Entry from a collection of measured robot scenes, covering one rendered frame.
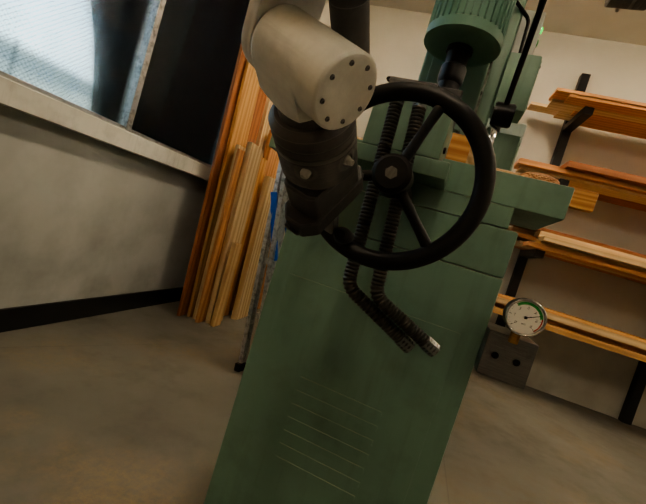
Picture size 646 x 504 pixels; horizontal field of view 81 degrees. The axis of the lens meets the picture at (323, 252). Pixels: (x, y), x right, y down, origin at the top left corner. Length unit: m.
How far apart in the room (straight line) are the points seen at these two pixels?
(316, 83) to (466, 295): 0.55
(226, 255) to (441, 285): 1.59
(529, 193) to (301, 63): 0.55
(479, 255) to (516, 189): 0.14
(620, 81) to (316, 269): 3.31
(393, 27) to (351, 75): 3.52
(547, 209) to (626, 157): 2.91
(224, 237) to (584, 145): 2.76
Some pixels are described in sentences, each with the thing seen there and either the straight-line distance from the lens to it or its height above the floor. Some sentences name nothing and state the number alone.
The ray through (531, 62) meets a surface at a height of 1.28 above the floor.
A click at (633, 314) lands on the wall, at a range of 3.64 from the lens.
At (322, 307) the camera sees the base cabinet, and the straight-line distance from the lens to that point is 0.79.
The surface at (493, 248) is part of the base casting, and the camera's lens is 0.76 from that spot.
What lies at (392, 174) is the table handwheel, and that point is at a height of 0.81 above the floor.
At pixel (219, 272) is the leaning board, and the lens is 2.20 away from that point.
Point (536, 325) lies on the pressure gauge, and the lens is 0.72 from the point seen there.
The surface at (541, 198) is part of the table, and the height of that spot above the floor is 0.87.
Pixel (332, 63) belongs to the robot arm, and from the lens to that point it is 0.30.
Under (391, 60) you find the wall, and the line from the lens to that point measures 3.70.
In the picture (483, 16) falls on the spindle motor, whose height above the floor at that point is 1.23.
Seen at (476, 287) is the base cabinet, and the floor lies 0.68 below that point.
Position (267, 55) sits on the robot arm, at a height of 0.82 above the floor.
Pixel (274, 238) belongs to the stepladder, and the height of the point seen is 0.60.
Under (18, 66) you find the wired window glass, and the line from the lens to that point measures 1.70.
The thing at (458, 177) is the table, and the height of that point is 0.87.
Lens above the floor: 0.70
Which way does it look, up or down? 3 degrees down
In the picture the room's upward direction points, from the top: 17 degrees clockwise
